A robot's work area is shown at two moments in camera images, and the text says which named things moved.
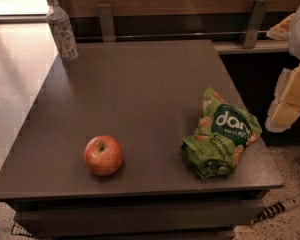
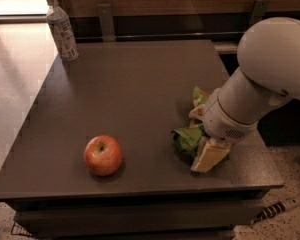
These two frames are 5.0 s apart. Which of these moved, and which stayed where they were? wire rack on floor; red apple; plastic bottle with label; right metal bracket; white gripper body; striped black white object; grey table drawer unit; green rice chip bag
Moved: white gripper body; green rice chip bag
Stayed: red apple; right metal bracket; wire rack on floor; plastic bottle with label; striped black white object; grey table drawer unit
